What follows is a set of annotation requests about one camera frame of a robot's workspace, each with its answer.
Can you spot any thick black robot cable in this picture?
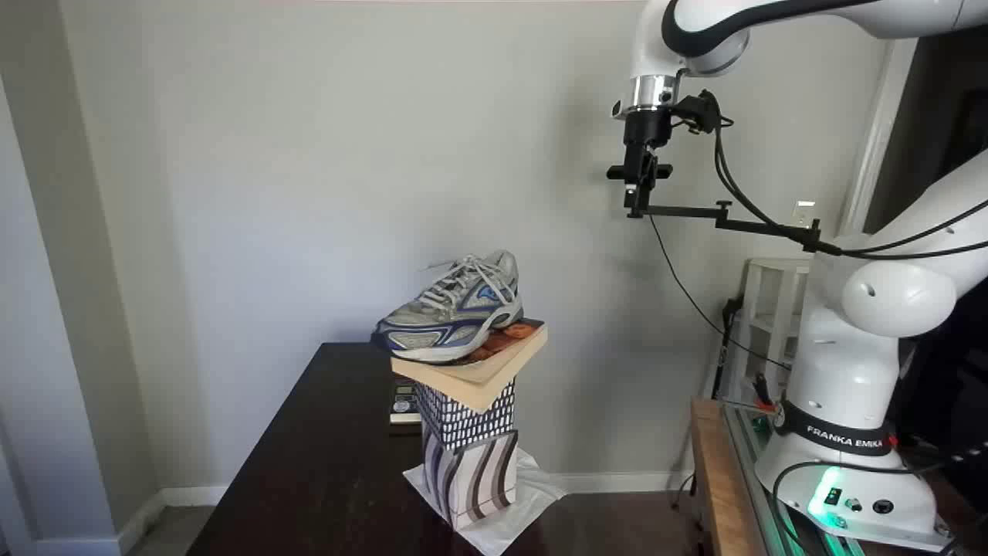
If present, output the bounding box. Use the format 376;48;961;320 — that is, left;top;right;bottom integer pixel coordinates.
708;109;988;264

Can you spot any dark brown wooden table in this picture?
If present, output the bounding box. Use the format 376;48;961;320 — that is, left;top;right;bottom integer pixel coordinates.
181;341;714;556

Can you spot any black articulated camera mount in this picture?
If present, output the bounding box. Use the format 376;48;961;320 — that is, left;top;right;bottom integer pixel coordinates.
624;178;827;257

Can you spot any black stereo camera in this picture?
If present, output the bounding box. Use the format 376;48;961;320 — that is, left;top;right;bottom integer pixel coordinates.
606;161;677;187

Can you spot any white paper sheet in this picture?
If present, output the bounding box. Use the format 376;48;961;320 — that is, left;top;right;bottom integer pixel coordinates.
399;446;569;556

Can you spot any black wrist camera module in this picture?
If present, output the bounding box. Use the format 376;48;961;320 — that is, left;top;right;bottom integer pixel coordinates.
677;90;726;136

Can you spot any thin black camera cable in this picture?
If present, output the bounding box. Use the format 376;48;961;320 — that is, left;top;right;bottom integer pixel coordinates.
646;214;795;375

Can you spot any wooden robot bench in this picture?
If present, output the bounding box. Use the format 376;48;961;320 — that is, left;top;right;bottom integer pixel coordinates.
689;400;769;556

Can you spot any paperback book with portrait cover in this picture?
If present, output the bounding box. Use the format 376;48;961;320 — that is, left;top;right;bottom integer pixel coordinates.
388;314;552;415

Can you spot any wavy striped tissue box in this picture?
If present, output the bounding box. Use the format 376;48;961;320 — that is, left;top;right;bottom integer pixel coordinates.
419;430;523;532

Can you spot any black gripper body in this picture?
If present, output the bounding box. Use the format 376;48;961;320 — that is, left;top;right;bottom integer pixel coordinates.
616;104;677;161

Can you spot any dotted blue white tissue box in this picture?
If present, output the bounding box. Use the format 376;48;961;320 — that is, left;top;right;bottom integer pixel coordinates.
413;380;521;451

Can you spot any white shelf unit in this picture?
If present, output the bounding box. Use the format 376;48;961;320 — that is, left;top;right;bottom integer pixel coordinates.
718;257;817;410

